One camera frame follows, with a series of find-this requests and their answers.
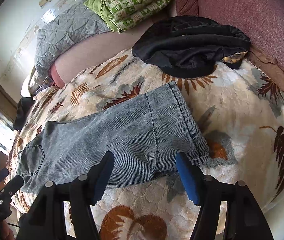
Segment purple patterned cloth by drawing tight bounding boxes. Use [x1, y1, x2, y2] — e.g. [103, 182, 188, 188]
[35, 76, 55, 90]

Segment small black cloth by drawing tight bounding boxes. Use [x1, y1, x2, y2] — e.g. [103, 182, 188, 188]
[13, 96, 36, 130]

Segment white pillow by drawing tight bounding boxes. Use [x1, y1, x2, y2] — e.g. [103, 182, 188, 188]
[20, 66, 38, 98]

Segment pink sofa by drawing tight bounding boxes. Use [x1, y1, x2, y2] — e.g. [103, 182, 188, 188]
[49, 0, 284, 90]

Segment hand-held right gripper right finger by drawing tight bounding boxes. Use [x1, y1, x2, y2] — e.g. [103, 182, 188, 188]
[176, 152, 274, 240]

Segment person's left hand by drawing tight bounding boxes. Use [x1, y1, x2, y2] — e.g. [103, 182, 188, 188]
[2, 220, 15, 240]

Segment cream leaf print blanket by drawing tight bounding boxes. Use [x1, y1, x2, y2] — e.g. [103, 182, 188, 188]
[7, 47, 284, 240]

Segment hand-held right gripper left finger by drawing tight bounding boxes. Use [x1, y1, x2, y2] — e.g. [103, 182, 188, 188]
[17, 151, 115, 240]

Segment large black garment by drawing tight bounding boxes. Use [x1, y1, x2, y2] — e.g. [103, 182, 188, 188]
[132, 16, 252, 78]

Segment grey denim pants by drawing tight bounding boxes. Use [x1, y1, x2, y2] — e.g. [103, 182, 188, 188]
[16, 81, 211, 194]

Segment grey quilted blanket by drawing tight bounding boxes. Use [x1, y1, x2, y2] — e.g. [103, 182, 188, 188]
[33, 6, 112, 80]

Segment green patterned quilt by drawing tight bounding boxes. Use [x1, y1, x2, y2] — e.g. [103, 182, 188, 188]
[84, 0, 180, 33]

